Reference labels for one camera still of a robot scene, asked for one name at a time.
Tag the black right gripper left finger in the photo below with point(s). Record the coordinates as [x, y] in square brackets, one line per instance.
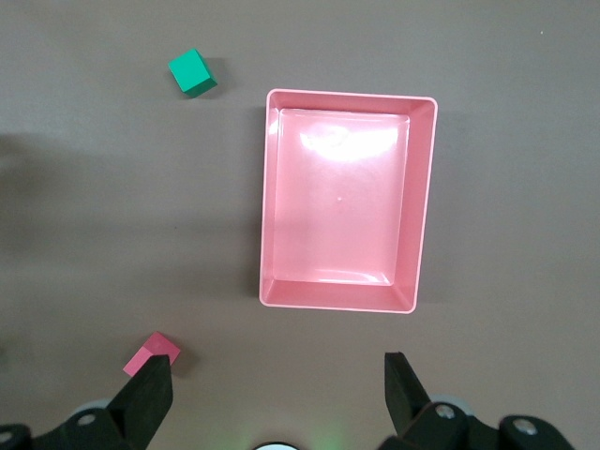
[145, 398]

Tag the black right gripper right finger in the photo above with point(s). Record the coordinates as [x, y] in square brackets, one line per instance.
[403, 398]

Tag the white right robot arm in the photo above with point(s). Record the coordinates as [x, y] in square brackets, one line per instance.
[274, 446]

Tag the pink foam cube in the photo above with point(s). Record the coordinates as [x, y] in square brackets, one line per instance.
[150, 351]

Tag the brown table cover sheet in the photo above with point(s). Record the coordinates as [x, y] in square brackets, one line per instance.
[94, 211]

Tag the pink plastic bin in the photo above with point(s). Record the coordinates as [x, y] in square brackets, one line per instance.
[337, 211]

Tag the green foam cube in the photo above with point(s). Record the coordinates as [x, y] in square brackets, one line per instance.
[190, 72]

